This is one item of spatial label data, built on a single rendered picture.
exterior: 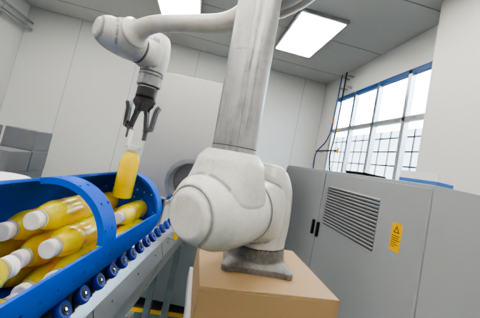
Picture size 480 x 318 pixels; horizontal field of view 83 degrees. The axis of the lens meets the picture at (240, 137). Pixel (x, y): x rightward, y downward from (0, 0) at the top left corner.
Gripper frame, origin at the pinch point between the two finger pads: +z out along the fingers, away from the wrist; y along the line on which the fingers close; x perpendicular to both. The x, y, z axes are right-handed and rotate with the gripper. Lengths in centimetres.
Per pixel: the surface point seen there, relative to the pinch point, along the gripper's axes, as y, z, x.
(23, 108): 376, -16, -391
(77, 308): -9, 43, 32
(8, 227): 4.9, 24.1, 42.2
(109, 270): -9.2, 39.2, 18.0
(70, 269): -13, 27, 48
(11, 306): -13, 27, 61
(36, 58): 377, -115, -390
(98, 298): -10, 44, 24
